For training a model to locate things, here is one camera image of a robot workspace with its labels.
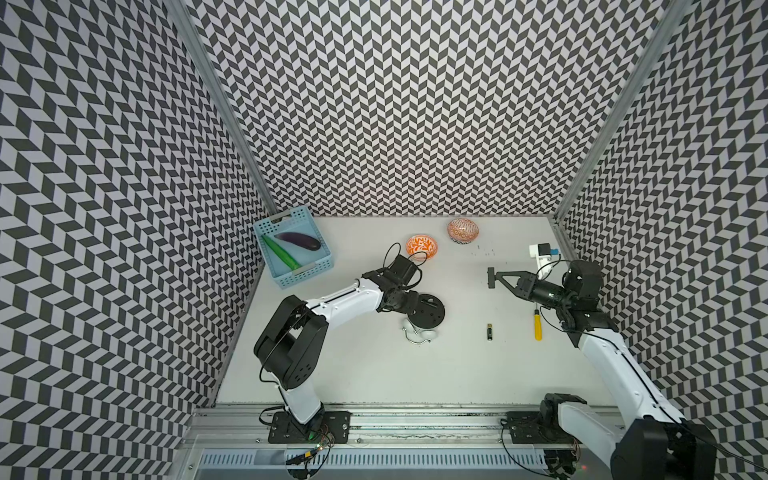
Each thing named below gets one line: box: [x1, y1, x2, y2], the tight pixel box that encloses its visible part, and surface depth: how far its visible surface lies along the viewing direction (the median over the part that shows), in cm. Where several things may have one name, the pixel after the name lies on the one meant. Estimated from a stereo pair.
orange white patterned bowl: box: [406, 234, 438, 261], surface depth 109 cm
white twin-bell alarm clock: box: [402, 293, 446, 342], surface depth 89 cm
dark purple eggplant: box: [274, 232, 321, 251], surface depth 117 cm
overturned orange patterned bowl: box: [447, 218, 479, 245], surface depth 114 cm
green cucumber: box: [262, 234, 301, 270], surface depth 110 cm
